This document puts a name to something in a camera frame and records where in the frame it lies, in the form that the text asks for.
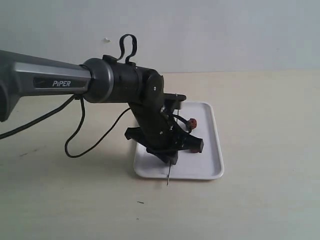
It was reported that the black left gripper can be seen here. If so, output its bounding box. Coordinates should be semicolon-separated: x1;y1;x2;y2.
124;103;204;165

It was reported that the thin metal skewer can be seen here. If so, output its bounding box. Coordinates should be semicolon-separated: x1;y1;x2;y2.
166;161;172;187

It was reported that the dark red fruit top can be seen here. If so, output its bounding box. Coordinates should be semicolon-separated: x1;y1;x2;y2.
188;118;197;129

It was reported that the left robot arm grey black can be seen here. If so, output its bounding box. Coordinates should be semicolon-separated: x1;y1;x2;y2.
0;51;204;165

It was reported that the white rectangular plastic tray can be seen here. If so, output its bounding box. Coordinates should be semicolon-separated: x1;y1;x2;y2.
133;101;224;180

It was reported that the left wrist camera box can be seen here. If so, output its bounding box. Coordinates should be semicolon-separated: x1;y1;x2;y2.
164;93;187;111

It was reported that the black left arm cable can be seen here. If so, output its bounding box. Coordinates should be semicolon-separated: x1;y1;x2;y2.
0;33;141;159

